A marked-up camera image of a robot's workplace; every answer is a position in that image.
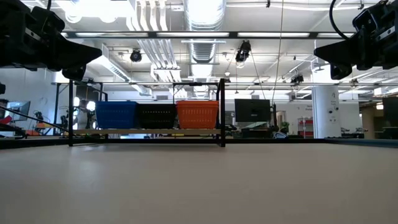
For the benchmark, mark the black overhead camera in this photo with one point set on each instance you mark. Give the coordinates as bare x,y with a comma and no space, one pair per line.
243,52

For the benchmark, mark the black metal rig frame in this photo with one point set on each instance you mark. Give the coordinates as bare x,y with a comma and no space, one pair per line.
199,34

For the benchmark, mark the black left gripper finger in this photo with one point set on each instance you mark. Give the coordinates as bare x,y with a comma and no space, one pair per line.
74,74
74,56

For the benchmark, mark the white round pillar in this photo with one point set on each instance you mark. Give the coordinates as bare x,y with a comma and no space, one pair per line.
325,112

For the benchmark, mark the silver ceiling air duct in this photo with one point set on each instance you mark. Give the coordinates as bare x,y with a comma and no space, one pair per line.
203,15

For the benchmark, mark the tilted background monitor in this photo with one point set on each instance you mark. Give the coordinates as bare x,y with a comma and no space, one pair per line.
18,109

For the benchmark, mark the black computer monitor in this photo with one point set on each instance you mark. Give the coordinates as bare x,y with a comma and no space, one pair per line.
252,110

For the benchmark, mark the round black ceiling camera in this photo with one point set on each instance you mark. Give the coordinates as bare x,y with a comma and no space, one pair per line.
136,56

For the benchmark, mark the wooden shelf with black frame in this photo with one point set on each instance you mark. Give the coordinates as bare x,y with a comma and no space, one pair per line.
146,132

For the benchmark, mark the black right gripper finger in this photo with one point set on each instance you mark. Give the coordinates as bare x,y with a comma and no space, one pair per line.
340,71
342,51

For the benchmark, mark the red background shelving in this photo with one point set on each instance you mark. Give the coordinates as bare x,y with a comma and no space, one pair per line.
305,127

